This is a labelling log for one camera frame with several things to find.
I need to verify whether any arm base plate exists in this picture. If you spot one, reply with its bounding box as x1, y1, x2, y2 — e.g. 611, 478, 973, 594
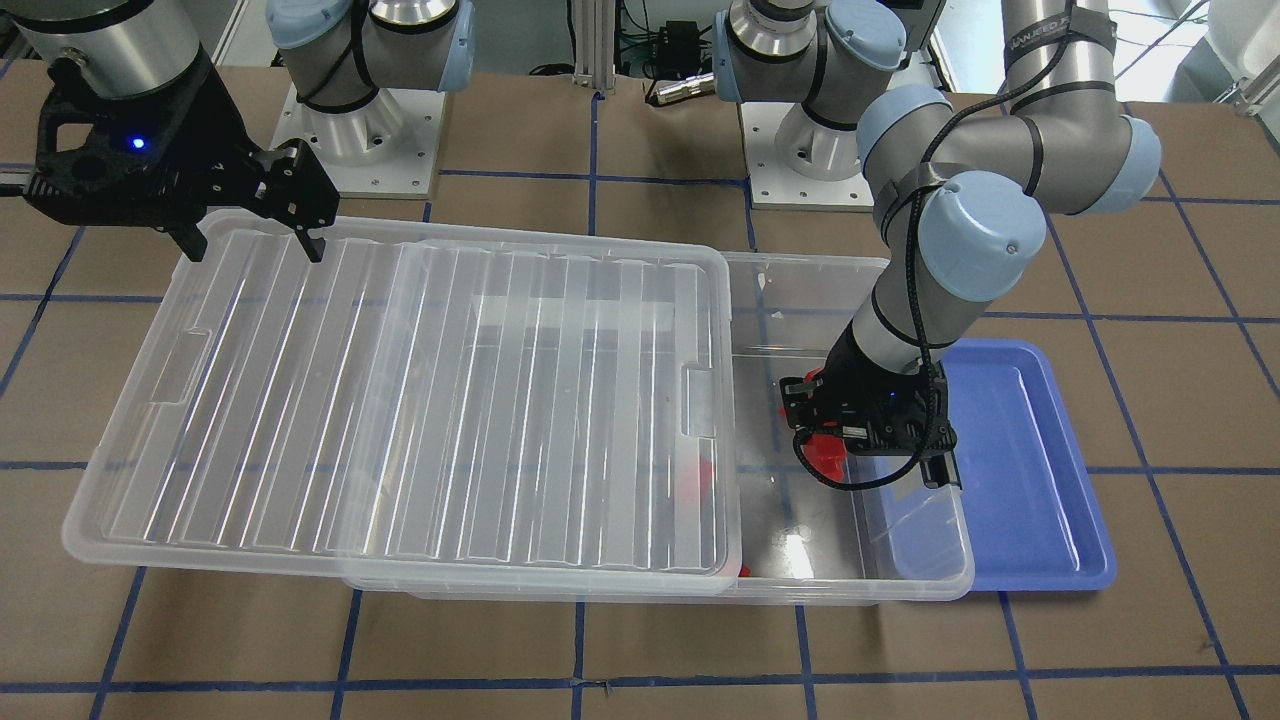
739, 102, 874, 213
271, 87, 451, 200

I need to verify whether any blue plastic tray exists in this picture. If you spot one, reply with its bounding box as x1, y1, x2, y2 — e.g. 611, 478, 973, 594
870, 338, 1117, 594

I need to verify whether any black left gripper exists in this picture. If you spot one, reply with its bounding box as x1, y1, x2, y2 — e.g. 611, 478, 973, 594
778, 327, 957, 460

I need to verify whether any clear plastic box lid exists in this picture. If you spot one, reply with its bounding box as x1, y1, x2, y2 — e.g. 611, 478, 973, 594
61, 210, 742, 601

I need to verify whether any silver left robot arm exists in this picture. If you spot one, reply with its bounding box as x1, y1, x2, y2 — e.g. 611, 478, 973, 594
713, 1, 1162, 457

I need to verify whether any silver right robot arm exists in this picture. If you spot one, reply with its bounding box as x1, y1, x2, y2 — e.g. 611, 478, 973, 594
3, 1, 475, 263

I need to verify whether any clear plastic storage box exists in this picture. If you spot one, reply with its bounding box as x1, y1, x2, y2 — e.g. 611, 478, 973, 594
334, 243, 972, 605

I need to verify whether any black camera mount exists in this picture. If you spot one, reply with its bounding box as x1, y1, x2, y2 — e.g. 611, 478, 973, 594
3, 47, 266, 231

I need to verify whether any black box latch handle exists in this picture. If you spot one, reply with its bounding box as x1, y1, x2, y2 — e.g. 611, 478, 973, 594
918, 451, 963, 489

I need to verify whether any aluminium frame post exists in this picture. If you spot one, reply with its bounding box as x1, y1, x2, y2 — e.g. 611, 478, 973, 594
568, 1, 620, 95

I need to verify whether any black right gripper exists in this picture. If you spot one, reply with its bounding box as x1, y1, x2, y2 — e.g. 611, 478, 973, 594
172, 138, 340, 264

